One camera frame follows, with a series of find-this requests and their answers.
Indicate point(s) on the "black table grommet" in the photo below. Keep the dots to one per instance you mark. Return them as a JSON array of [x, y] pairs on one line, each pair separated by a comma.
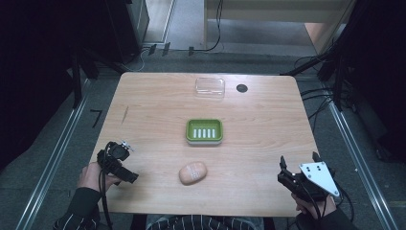
[[242, 88]]

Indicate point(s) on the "person's right hand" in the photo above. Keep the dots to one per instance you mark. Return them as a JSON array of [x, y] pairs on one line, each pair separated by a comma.
[[311, 207]]

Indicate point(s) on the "black curtain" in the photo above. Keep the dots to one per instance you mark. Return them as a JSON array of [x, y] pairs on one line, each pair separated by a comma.
[[35, 64], [379, 64]]

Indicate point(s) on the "person's striped clothing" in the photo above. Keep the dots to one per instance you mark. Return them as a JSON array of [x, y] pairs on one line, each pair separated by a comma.
[[204, 223]]

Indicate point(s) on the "metal floor rail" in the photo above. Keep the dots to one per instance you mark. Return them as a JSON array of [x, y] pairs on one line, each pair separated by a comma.
[[54, 159], [360, 166]]

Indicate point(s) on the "clear plastic lid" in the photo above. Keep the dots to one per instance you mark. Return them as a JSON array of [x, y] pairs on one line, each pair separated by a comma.
[[210, 87]]

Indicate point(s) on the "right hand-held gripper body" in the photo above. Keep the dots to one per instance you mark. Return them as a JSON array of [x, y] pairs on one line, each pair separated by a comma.
[[311, 180]]

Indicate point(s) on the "green soap dish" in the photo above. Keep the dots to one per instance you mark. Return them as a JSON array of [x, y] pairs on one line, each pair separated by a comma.
[[204, 131]]

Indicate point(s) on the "light wooden furniture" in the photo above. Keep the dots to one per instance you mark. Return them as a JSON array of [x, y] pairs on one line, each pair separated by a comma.
[[271, 9]]

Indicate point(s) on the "person's left hand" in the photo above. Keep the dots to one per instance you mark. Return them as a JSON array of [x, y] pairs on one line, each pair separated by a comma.
[[91, 175]]

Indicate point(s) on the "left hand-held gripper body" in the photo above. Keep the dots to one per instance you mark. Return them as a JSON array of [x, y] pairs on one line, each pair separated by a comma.
[[118, 168]]

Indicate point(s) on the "peach soap bar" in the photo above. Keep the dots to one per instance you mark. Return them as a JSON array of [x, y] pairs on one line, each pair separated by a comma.
[[192, 172]]

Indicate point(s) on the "black cabinet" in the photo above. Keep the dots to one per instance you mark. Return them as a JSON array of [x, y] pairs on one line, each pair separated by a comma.
[[127, 28]]

